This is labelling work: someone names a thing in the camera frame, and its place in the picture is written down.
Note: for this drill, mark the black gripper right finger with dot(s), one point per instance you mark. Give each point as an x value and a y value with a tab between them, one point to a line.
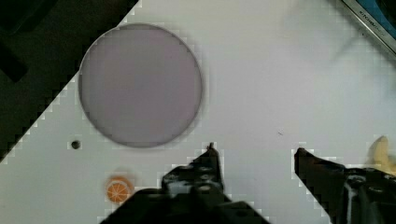
348	195

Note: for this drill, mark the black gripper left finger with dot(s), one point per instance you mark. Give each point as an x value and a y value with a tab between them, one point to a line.
205	170

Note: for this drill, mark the silver black toaster oven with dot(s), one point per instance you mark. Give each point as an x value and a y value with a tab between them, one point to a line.
378	17

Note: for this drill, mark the yellow banana bunch toy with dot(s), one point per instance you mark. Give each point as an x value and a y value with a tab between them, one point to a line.
379	158

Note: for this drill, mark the orange slice toy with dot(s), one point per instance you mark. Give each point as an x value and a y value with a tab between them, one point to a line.
119	189

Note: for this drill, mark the round lilac plate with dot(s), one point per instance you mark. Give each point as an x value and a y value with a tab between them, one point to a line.
140	85

